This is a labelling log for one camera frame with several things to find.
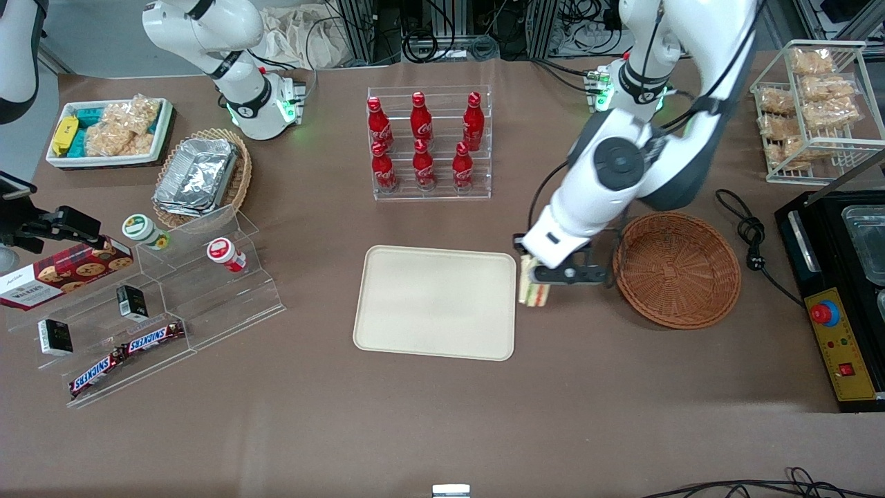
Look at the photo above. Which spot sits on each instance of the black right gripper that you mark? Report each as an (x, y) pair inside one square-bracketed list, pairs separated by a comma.
[(43, 226)]

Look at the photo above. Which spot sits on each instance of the triangle sandwich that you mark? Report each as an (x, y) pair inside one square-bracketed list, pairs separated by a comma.
[(532, 294)]

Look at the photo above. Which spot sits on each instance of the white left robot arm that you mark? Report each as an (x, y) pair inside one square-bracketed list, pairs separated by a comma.
[(588, 200)]

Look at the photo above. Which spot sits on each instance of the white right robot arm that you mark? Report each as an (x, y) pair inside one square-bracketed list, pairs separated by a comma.
[(207, 28)]

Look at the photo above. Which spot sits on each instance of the brown round wicker basket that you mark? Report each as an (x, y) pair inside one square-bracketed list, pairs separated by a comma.
[(677, 270)]

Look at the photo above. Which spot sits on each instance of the cream plastic tray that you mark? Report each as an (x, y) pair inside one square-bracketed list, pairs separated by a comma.
[(435, 301)]

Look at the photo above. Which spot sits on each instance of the light oval wicker basket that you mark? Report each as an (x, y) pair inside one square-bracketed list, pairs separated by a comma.
[(242, 180)]

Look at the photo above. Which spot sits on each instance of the Walkers tartan cookie box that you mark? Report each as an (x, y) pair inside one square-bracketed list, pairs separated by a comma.
[(62, 273)]

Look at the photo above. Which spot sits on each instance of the teal snack packet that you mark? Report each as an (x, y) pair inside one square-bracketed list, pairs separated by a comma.
[(78, 145), (90, 116)]

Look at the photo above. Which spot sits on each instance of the green sunflower lid cup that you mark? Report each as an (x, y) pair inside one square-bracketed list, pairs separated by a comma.
[(140, 228)]

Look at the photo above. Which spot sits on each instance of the yellow snack packet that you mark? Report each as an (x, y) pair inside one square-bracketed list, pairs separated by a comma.
[(64, 135)]

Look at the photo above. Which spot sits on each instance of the small black box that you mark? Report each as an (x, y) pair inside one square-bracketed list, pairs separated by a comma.
[(131, 303), (55, 337)]

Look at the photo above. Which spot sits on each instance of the clear bag puffed snack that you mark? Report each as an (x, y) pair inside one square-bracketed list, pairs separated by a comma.
[(144, 114), (114, 135)]

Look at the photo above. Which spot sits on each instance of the clear acrylic bottle rack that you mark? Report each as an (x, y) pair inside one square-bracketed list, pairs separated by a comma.
[(442, 194)]

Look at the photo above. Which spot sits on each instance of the white rectangular snack bin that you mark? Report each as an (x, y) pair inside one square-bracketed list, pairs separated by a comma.
[(162, 135)]

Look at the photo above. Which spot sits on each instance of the red Coca-Cola bottle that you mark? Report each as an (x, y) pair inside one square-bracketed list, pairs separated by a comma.
[(382, 169), (462, 168), (423, 168), (377, 121), (473, 119), (420, 119)]

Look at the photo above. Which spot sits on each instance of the Snickers chocolate bar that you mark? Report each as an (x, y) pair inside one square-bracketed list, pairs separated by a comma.
[(97, 372), (153, 337)]

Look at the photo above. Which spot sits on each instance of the aluminium foil container stack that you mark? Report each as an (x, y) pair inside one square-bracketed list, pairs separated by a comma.
[(197, 176)]

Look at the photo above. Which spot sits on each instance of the red lid cup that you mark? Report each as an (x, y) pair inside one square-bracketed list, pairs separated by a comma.
[(222, 252)]

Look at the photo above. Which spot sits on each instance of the clear acrylic stepped display stand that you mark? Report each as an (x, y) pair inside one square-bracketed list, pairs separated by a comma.
[(207, 304)]

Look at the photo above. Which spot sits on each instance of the small silver white device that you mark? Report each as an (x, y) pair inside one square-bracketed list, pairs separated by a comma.
[(451, 492)]

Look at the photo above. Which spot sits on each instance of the clear bag fried snack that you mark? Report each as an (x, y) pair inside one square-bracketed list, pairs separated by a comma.
[(776, 102), (802, 151), (830, 86), (812, 61), (830, 114), (778, 126)]

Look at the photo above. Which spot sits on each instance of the black sealing machine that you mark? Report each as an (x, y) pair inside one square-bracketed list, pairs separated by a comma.
[(843, 346)]

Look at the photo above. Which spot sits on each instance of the white cloth bag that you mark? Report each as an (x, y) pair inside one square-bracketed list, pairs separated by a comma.
[(297, 34)]

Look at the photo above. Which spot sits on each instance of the aluminium profile frame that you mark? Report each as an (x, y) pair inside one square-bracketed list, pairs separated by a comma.
[(356, 31)]

